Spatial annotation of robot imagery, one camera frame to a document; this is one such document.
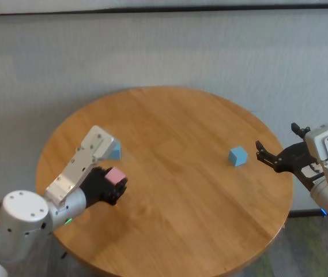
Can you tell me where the pink cube block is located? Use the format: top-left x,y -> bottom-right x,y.
105,166 -> 125,186

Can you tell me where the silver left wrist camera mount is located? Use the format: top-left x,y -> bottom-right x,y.
44,125 -> 115,207

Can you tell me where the blue cube block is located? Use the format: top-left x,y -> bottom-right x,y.
107,141 -> 123,160
228,146 -> 248,167

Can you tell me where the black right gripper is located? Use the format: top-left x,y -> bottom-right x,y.
255,122 -> 326,192

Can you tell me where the black baseboard strip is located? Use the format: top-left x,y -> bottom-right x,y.
0,4 -> 328,18

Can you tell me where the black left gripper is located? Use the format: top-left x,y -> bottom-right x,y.
81,166 -> 129,208

